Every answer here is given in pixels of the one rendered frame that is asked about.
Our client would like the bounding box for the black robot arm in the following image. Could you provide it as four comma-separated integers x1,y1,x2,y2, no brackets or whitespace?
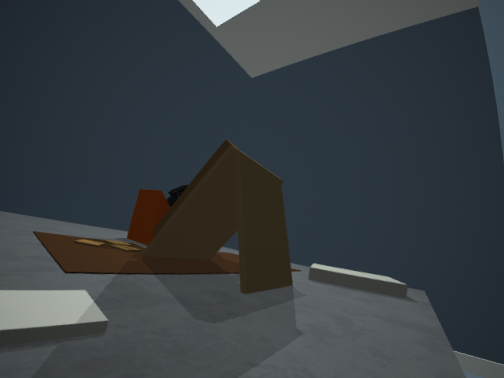
166,185,189,207

